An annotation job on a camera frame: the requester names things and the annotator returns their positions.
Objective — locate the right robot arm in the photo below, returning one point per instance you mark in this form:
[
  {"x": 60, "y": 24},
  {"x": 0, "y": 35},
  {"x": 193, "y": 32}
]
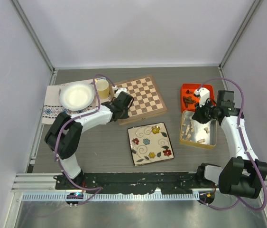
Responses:
[{"x": 243, "y": 174}]

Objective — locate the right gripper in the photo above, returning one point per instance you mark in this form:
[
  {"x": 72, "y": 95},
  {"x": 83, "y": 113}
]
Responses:
[{"x": 198, "y": 115}]

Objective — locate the light chess pieces pile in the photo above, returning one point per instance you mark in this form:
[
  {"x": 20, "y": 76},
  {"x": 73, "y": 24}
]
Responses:
[{"x": 187, "y": 130}]

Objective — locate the orange plastic box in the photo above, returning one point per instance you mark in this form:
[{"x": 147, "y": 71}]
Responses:
[{"x": 192, "y": 87}]

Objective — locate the white slotted cable duct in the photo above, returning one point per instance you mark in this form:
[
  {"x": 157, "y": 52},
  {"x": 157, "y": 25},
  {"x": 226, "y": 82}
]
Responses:
[{"x": 71, "y": 196}]

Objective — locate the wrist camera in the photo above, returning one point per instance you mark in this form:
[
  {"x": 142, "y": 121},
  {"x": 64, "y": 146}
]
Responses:
[
  {"x": 118, "y": 90},
  {"x": 203, "y": 94}
]

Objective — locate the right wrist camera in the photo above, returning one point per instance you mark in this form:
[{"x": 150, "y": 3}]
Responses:
[{"x": 203, "y": 94}]

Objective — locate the white round bowl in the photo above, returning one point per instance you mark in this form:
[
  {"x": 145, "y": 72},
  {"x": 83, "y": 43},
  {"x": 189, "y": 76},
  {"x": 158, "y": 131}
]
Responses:
[{"x": 76, "y": 96}]

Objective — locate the yellow mug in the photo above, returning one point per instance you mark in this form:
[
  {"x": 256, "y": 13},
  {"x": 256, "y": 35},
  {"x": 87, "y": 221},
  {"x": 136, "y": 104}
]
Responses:
[{"x": 102, "y": 87}]

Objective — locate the wooden chessboard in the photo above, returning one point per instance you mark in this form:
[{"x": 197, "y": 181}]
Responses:
[{"x": 147, "y": 102}]

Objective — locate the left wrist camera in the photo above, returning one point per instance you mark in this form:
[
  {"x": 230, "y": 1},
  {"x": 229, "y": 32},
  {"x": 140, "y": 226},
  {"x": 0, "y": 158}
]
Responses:
[{"x": 118, "y": 90}]

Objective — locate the gold metal tin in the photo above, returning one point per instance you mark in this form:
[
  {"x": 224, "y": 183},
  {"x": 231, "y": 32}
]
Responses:
[{"x": 200, "y": 133}]

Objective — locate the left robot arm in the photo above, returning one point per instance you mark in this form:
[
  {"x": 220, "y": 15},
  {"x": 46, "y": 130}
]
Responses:
[{"x": 64, "y": 135}]

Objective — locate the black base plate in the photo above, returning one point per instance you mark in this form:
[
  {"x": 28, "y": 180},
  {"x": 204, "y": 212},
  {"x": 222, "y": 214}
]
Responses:
[{"x": 141, "y": 183}]

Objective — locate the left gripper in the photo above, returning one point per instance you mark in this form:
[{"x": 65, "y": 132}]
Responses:
[{"x": 125, "y": 115}]

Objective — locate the dark chess pieces pile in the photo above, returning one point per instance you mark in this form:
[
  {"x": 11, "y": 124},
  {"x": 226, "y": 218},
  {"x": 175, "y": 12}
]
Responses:
[{"x": 188, "y": 100}]

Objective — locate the patterned placemat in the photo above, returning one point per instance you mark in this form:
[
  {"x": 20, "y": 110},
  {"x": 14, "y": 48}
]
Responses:
[{"x": 52, "y": 106}]

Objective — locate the floral square plate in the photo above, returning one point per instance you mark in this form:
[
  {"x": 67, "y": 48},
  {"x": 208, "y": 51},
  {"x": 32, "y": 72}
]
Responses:
[{"x": 150, "y": 144}]

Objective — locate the light piece lying tin bottom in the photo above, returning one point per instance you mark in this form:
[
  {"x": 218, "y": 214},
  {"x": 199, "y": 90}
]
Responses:
[{"x": 201, "y": 141}]

